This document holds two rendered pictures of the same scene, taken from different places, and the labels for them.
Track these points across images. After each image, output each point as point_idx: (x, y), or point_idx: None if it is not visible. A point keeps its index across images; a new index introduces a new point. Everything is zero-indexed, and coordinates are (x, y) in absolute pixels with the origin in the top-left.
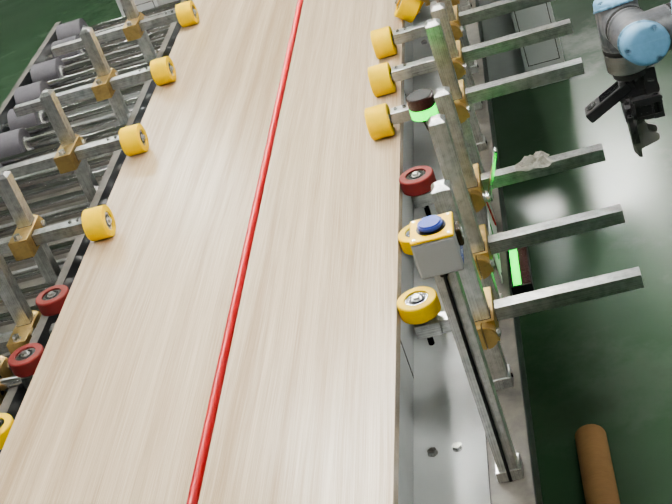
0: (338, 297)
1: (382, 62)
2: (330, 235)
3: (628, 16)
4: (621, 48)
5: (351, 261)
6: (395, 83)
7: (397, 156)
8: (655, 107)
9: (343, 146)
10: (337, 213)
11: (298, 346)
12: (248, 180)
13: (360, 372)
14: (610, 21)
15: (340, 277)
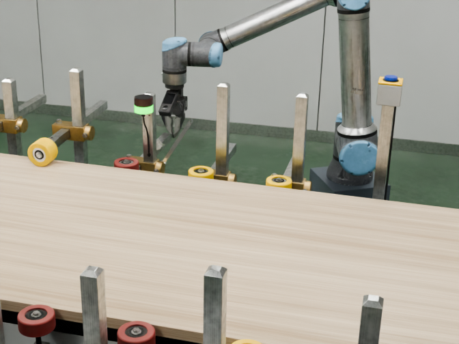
0: (242, 200)
1: None
2: (156, 193)
3: (203, 43)
4: (213, 57)
5: (203, 192)
6: None
7: (85, 164)
8: (184, 104)
9: (27, 175)
10: (128, 188)
11: (284, 216)
12: (1, 211)
13: (335, 203)
14: (191, 48)
15: (218, 196)
